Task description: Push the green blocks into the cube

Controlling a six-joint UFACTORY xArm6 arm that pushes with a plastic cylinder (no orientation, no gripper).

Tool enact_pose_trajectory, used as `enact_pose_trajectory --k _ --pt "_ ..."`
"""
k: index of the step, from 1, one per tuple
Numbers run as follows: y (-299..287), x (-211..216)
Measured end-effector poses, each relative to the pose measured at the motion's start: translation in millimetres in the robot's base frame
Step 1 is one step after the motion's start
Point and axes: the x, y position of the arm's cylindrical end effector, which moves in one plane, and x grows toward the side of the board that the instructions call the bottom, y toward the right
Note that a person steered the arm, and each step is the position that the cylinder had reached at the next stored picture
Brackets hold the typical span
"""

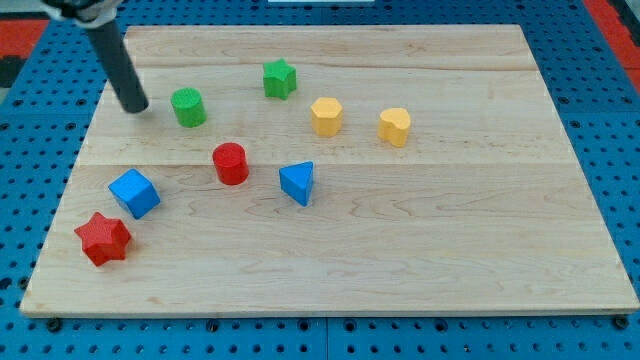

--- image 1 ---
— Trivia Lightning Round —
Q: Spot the blue cube block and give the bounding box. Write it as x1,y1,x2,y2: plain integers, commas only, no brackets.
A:
108,168,160,219

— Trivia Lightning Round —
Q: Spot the wooden board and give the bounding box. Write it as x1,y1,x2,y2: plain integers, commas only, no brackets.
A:
20,25,639,318

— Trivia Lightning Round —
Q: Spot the blue triangle block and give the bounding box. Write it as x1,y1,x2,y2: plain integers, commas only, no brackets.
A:
279,161,314,207

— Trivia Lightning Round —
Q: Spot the yellow hexagon block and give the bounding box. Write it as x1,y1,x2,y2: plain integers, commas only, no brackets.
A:
310,97,343,137

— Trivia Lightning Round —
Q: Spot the red cylinder block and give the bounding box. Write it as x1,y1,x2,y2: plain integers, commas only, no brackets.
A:
212,142,249,185

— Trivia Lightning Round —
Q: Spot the yellow heart block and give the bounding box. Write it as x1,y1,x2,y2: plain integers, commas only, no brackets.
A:
377,108,411,147

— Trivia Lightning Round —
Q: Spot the green star block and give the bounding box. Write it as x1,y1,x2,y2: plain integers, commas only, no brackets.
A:
263,58,297,100

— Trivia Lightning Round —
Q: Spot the green cylinder block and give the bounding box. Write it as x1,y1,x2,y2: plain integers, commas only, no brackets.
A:
170,87,207,128

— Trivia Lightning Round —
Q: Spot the red star block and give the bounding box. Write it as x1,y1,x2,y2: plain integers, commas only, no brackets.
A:
74,212,131,267

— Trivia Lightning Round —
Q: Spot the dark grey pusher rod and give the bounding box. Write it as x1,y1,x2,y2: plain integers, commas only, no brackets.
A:
86,20,149,114

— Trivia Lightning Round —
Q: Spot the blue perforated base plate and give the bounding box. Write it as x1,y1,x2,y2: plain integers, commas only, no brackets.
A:
1,1,639,359

